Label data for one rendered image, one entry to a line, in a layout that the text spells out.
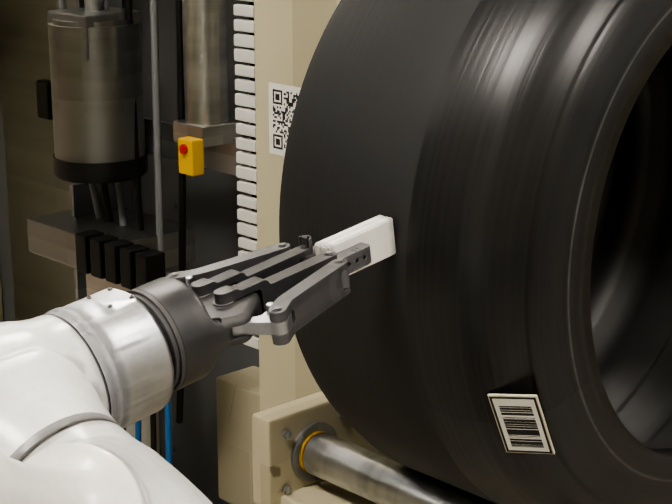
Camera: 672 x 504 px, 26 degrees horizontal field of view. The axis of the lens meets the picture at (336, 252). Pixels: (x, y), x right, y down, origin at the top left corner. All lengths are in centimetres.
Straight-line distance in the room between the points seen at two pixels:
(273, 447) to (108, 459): 68
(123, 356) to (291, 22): 63
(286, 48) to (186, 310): 58
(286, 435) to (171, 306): 51
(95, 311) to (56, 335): 4
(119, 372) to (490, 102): 35
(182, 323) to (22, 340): 11
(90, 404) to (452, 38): 43
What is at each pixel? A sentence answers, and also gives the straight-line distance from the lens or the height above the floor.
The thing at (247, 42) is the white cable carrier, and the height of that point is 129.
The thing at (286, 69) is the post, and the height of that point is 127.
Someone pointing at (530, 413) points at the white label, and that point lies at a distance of 112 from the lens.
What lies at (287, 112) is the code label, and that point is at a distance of 151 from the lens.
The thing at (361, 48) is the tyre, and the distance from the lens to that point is 119.
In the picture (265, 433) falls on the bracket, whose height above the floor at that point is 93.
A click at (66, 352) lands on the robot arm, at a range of 92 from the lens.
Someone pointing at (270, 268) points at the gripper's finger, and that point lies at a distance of 106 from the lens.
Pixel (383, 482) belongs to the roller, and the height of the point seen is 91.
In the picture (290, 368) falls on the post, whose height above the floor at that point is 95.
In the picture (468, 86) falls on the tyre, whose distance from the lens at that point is 110.
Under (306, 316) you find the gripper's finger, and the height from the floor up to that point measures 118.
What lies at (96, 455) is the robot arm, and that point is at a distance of 79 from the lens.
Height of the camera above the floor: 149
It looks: 15 degrees down
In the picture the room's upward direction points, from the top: straight up
